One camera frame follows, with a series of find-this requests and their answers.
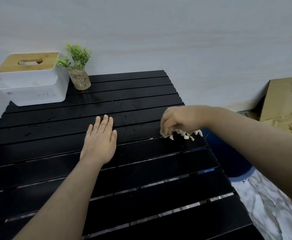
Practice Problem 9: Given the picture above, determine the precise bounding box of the person's left hand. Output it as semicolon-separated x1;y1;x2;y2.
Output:
80;114;118;165

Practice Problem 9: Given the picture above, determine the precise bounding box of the person's right hand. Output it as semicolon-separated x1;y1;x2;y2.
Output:
160;105;209;137

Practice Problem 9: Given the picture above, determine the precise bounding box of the cluster of small beige pieces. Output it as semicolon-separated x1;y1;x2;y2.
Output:
161;129;203;142

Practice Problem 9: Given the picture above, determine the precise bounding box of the person's left forearm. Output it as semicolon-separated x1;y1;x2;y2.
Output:
13;157;106;240

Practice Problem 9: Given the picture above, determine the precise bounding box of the person's right forearm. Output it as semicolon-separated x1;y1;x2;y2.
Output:
205;107;292;208

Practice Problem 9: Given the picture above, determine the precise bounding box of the small green plant glass pot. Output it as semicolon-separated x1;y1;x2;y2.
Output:
55;43;92;91

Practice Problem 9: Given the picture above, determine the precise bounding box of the blue round container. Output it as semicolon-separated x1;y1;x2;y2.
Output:
200;128;255;178

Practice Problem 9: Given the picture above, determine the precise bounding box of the white tissue box wooden lid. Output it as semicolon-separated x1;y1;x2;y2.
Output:
0;52;70;107

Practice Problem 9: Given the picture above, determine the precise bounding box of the white tissue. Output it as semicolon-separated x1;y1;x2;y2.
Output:
18;60;43;66

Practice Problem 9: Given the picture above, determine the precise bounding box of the brown cardboard box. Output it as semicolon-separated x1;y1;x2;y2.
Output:
259;76;292;139

